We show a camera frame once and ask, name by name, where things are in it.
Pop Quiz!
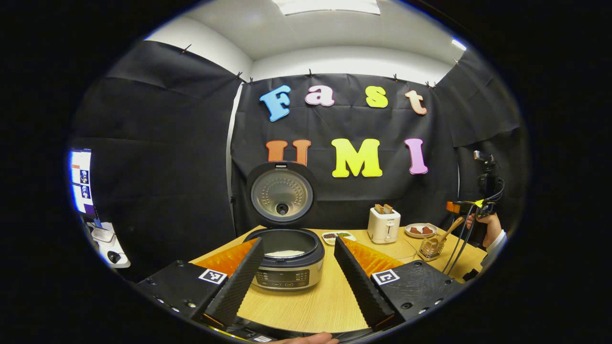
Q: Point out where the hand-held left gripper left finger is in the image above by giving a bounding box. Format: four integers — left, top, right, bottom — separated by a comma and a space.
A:
136, 237, 265, 329

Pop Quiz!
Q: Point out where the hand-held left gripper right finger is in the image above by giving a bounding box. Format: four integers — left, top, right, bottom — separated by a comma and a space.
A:
334, 236, 467, 333

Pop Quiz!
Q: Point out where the wooden spoon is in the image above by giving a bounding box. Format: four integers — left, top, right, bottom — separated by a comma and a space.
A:
427, 216, 465, 251

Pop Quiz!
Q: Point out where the black silver rice cooker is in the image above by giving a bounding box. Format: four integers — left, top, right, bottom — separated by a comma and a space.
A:
243, 161, 326, 291

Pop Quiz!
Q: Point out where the metal wire chopstick holder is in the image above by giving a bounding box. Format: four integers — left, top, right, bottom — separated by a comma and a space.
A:
418, 236, 446, 261

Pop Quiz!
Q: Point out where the white round plate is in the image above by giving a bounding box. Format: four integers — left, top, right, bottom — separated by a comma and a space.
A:
404, 223, 438, 239

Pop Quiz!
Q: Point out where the white divided side dish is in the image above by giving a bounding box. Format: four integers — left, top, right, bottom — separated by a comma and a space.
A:
321, 231, 357, 246

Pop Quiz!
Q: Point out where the clear plastic container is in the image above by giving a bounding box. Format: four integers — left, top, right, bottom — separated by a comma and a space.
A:
356, 237, 421, 263

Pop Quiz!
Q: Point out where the white toaster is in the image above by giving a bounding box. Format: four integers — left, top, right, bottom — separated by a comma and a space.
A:
367, 206, 401, 245

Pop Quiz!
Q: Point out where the white side desk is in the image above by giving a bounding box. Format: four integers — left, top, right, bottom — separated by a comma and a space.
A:
86, 221, 131, 269

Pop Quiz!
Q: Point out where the black backdrop cloth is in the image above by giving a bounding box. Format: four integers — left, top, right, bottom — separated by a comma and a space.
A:
69, 41, 529, 287

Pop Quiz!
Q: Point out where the computer monitor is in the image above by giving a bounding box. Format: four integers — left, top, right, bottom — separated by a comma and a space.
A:
68, 149, 96, 218

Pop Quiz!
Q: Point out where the large ceiling light panel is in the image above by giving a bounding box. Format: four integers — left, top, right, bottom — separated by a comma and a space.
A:
272, 0, 382, 16

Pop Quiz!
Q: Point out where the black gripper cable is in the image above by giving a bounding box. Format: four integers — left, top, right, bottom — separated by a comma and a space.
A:
442, 179, 505, 275

